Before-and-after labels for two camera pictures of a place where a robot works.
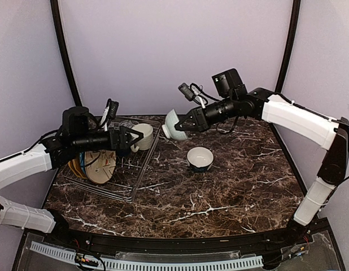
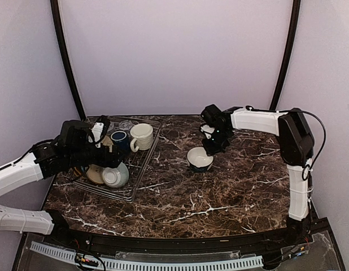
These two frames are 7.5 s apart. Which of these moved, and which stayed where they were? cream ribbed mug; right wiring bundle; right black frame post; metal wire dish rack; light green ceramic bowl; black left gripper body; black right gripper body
Moved: light green ceramic bowl; black right gripper body; black left gripper body
Stayed: right black frame post; right wiring bundle; cream ribbed mug; metal wire dish rack
